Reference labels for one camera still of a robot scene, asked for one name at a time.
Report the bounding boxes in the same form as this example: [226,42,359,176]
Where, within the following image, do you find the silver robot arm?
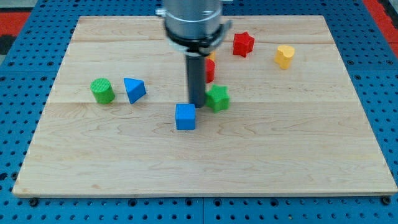
[155,0,233,57]

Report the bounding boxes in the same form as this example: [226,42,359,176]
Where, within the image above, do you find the red star block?
[233,31,255,58]

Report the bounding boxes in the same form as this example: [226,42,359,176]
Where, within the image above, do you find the red cylinder block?
[205,58,216,83]

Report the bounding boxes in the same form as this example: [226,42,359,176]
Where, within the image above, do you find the wooden board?
[13,16,397,198]

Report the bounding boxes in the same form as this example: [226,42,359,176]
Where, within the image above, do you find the blue cube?
[175,104,196,130]

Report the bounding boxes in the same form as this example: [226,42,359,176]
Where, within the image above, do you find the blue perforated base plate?
[1,0,397,223]

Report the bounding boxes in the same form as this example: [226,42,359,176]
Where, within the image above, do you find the blue triangular prism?
[123,78,147,104]

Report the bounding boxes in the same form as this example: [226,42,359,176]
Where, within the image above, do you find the green cylinder block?
[90,78,115,105]

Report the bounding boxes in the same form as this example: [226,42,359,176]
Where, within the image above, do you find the yellow heart block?
[274,45,295,70]

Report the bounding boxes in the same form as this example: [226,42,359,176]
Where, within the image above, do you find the green star block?
[206,84,230,113]

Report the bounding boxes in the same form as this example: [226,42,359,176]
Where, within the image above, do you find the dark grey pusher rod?
[185,55,206,108]

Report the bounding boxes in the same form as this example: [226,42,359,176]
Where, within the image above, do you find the yellow block behind rod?
[207,51,216,62]

